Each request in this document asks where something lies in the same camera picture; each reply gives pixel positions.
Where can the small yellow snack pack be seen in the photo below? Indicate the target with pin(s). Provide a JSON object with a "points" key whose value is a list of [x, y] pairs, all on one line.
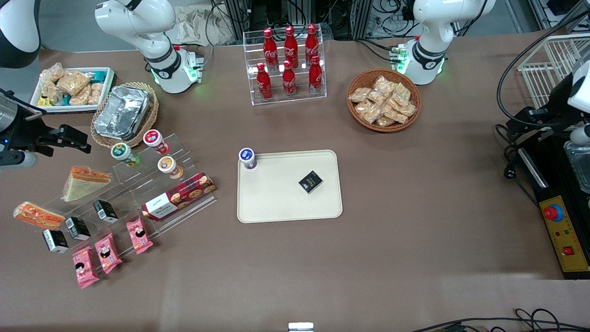
{"points": [[44, 99]]}

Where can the clear plastic container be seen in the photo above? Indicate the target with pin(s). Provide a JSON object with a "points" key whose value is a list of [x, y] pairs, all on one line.
{"points": [[580, 166]]}

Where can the small black drink carton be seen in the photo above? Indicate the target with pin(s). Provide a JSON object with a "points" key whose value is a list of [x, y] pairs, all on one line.
{"points": [[105, 211], [77, 228], [55, 241]]}

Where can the round brown wicker basket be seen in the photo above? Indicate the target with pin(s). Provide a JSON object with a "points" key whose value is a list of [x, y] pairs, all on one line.
{"points": [[355, 117]]}

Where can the white rectangular plastic bin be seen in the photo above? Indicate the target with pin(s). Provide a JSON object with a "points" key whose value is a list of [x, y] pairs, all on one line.
{"points": [[69, 109]]}

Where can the wrapped triangle sandwich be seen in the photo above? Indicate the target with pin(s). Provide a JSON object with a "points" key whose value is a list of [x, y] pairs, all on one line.
{"points": [[85, 183]]}

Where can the pink snack packet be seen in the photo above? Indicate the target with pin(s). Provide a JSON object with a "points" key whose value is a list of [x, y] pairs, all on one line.
{"points": [[139, 235], [85, 267], [108, 253]]}

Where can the black equipment base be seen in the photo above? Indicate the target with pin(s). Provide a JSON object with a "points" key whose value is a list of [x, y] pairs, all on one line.
{"points": [[551, 184]]}

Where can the teal snack pack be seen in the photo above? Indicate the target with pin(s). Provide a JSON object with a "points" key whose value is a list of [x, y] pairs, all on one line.
{"points": [[97, 75]]}

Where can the orange filling sandwich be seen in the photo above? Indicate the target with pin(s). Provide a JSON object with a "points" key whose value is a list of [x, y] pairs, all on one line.
{"points": [[39, 216]]}

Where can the silver foil container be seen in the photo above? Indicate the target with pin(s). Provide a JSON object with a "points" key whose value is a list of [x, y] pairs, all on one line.
{"points": [[122, 113]]}

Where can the flat woven wicker basket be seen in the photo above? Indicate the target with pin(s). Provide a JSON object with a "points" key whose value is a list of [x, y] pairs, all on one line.
{"points": [[154, 113]]}

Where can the beige plastic tray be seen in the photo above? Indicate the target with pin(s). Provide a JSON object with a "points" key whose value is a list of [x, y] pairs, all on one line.
{"points": [[281, 198]]}

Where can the small black gold-print box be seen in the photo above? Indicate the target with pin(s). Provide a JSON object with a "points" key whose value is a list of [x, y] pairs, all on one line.
{"points": [[310, 181]]}

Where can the blue lid yogurt cup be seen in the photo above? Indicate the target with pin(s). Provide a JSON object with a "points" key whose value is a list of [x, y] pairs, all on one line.
{"points": [[247, 157]]}

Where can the clear brown snack packet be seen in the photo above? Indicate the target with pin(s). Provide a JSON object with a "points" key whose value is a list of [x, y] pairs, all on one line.
{"points": [[377, 97], [81, 97], [73, 82], [408, 109], [359, 94], [395, 115], [382, 84], [363, 108], [50, 92], [371, 115], [53, 72], [96, 92], [401, 93]]}

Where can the clear acrylic bottle rack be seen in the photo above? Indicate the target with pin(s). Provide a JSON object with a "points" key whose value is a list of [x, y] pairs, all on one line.
{"points": [[299, 99]]}

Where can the yellow emergency stop box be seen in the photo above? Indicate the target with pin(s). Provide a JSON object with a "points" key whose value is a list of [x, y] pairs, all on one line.
{"points": [[564, 235]]}

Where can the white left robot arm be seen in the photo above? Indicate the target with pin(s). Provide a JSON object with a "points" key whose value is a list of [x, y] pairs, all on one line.
{"points": [[431, 27]]}

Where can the red lid cup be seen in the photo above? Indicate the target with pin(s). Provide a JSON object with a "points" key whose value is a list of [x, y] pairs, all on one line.
{"points": [[155, 140]]}

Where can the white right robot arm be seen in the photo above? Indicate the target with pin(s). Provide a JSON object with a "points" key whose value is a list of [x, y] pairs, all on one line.
{"points": [[138, 23]]}

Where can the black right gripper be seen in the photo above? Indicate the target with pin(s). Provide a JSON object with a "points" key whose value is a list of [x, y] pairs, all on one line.
{"points": [[24, 133]]}

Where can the red cola bottle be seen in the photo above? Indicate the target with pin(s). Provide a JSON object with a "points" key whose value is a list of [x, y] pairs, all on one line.
{"points": [[290, 44], [315, 76], [289, 80], [270, 46], [263, 83], [312, 41]]}

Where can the clear acrylic stepped stand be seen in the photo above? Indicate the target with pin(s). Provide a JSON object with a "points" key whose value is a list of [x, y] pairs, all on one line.
{"points": [[133, 184]]}

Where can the green lid cup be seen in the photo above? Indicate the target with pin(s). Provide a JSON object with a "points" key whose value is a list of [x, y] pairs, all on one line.
{"points": [[123, 153]]}

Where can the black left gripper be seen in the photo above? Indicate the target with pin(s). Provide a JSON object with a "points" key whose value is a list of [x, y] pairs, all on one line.
{"points": [[556, 105]]}

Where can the red plaid cookie box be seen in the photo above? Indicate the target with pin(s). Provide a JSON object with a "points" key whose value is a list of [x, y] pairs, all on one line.
{"points": [[179, 196]]}

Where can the crumpled beige cloth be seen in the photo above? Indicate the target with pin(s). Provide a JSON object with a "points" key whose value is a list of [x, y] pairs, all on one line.
{"points": [[193, 25]]}

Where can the orange lid cup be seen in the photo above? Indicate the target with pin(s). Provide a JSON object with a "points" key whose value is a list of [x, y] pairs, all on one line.
{"points": [[169, 167]]}

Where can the small white metal block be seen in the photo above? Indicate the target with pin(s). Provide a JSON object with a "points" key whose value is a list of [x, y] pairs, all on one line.
{"points": [[300, 327]]}

